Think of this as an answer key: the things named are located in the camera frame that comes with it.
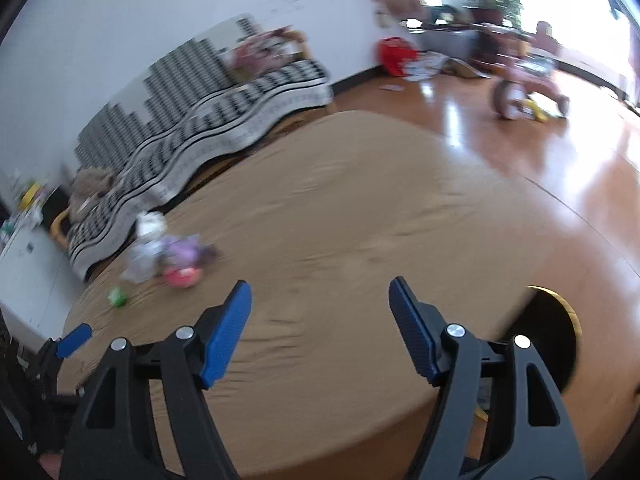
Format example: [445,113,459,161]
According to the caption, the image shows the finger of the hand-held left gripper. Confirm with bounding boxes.
[30,323,94,398]

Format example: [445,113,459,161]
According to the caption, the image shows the purple plush toy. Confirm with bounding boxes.
[160,234,218,289]

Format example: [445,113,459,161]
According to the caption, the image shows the white plastic bag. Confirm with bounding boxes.
[122,211,168,283]

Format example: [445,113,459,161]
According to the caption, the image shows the cardboard piece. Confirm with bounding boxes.
[442,57,494,82]

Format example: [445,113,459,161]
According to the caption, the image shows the wooden sofa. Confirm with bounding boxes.
[50,14,334,282]

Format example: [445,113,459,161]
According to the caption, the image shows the black white striped blanket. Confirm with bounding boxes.
[67,14,334,281]

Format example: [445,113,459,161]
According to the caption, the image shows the white cabinet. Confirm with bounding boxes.
[0,210,87,342]

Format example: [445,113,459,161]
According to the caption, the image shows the small yellow floor toy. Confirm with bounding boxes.
[522,100,551,122]

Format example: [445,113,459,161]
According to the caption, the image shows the red plastic bag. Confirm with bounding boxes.
[377,37,419,79]

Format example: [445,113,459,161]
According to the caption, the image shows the yellow toy on cabinet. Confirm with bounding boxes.
[20,182,42,211]

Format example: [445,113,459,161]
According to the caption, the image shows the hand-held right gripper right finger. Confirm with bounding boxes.
[389,276,587,480]

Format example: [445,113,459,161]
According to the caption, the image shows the black box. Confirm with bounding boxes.
[42,187,71,229]

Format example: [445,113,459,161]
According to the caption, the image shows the pink printed cushion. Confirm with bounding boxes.
[227,27,301,73]

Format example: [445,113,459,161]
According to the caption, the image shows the person's left hand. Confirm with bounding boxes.
[37,452,64,480]

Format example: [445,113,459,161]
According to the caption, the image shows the pink tricycle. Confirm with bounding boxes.
[479,20,572,122]

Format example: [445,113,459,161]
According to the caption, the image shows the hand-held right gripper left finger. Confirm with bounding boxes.
[59,280,253,480]

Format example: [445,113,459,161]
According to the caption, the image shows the brown clothing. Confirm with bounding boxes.
[67,169,119,223]

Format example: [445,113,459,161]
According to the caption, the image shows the scattered papers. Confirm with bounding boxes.
[400,52,452,84]

